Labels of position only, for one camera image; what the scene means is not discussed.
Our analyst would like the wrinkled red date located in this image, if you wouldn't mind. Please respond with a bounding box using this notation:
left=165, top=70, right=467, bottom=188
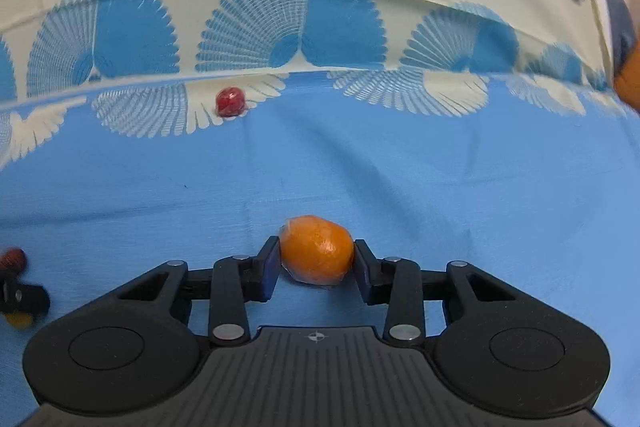
left=0, top=248, right=27, bottom=272

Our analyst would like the orange object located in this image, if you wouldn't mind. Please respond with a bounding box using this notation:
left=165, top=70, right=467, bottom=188
left=612, top=57, right=640, bottom=110

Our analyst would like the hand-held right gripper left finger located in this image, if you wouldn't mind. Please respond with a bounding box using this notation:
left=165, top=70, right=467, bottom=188
left=117, top=235, right=282, bottom=346

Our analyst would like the blue fan-print bedsheet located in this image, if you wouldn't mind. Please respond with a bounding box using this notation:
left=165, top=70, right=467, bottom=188
left=0, top=0, right=640, bottom=358

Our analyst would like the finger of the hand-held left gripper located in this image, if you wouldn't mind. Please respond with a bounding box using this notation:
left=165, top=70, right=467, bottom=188
left=0, top=269, right=51, bottom=316

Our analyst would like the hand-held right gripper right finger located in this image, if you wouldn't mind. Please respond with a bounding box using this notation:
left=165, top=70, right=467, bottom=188
left=352, top=238, right=523, bottom=343

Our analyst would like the plastic-wrapped red fruit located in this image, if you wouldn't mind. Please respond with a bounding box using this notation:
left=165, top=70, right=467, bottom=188
left=215, top=87, right=247, bottom=118

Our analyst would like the plastic-wrapped orange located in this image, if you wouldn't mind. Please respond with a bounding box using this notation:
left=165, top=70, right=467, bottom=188
left=278, top=215, right=355, bottom=285

